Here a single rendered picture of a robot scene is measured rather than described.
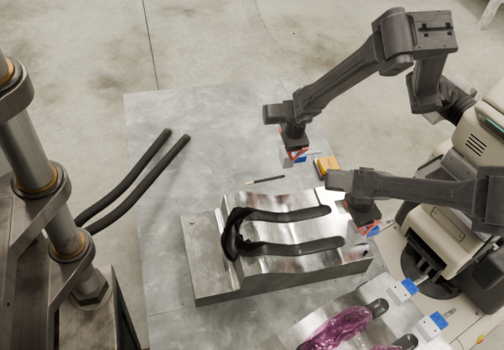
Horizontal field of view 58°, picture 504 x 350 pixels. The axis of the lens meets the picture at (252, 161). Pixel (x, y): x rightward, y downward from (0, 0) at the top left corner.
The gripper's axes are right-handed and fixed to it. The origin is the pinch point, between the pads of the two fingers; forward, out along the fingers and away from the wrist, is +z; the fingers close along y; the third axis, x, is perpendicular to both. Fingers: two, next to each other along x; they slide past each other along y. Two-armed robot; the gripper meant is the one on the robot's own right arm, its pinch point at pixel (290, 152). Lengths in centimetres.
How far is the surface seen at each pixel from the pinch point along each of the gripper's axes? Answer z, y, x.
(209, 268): 8.3, 29.4, -30.3
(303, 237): 6.5, 25.9, -2.9
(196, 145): 14.7, -20.5, -26.6
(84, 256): -10, 30, -59
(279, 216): 6.4, 17.9, -7.8
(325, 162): 11.7, -3.0, 14.8
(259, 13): 98, -221, 50
